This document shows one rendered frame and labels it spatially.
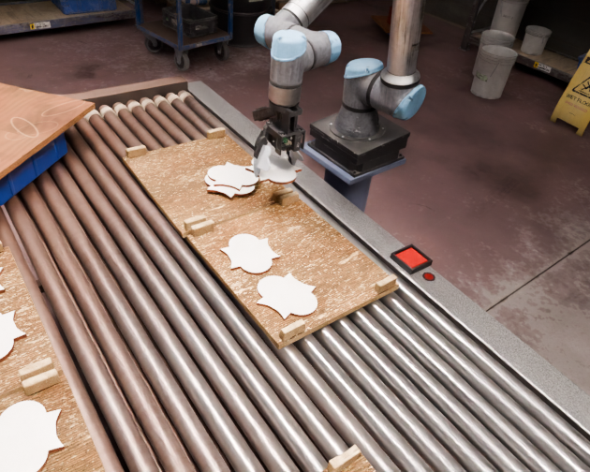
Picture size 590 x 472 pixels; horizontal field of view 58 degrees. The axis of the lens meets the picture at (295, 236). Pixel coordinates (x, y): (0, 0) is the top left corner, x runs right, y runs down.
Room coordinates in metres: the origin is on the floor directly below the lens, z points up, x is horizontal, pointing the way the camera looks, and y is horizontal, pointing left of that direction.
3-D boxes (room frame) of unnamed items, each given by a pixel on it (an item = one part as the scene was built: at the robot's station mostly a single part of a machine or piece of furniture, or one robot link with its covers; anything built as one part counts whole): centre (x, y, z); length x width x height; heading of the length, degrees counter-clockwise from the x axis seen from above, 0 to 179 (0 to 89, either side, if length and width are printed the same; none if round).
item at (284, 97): (1.18, 0.06, 1.28); 0.08 x 0.08 x 0.05
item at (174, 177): (1.30, 0.27, 0.93); 0.41 x 0.35 x 0.02; 39
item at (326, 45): (1.26, 0.01, 1.35); 0.11 x 0.11 x 0.08; 51
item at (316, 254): (0.98, 0.00, 0.93); 0.41 x 0.35 x 0.02; 40
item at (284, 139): (1.17, 0.06, 1.20); 0.09 x 0.08 x 0.12; 39
